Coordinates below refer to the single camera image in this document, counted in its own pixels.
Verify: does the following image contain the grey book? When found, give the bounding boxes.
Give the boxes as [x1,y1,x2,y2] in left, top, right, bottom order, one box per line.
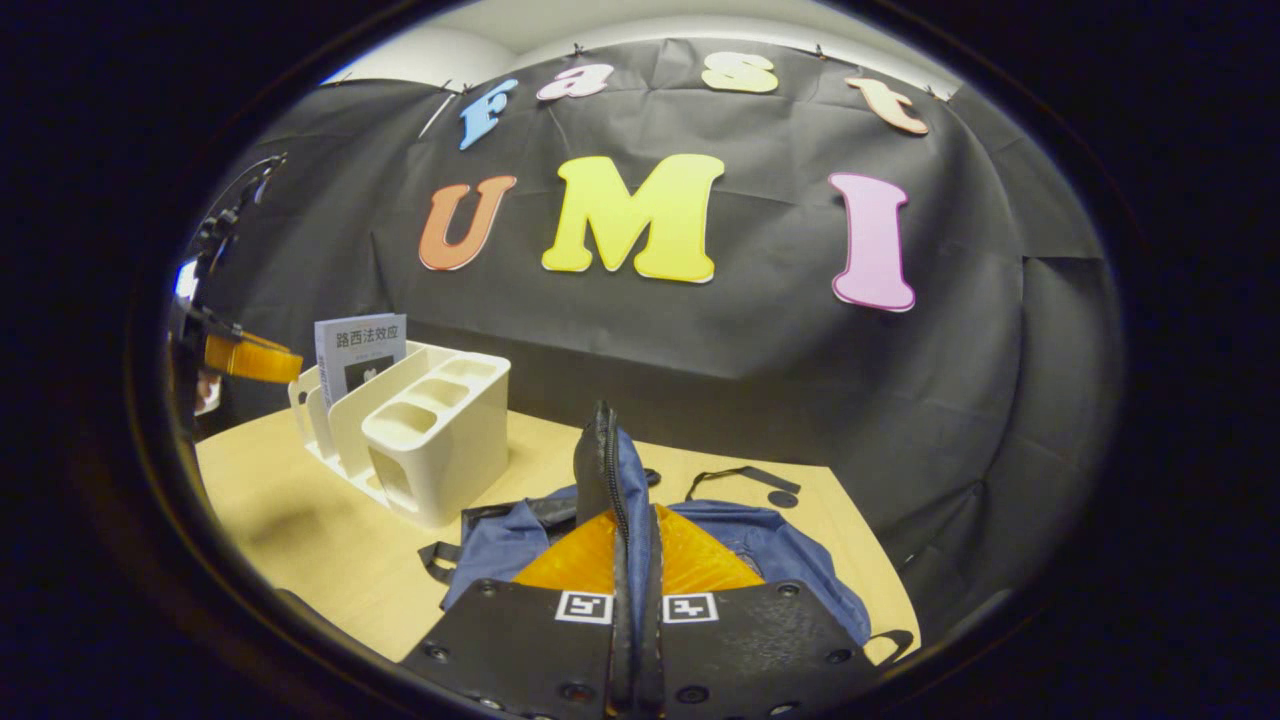
[314,313,409,409]

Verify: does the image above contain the cream plastic bookshelf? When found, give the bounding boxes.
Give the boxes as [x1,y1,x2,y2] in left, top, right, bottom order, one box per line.
[288,340,512,529]

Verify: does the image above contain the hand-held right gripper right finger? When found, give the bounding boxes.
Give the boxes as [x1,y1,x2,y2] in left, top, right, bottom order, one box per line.
[645,503,886,720]

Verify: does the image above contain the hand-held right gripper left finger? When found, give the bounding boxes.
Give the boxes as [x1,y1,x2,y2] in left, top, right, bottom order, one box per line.
[400,510,626,720]

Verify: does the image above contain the blue schoolbag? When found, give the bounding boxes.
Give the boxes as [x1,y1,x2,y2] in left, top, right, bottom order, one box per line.
[418,400,916,666]

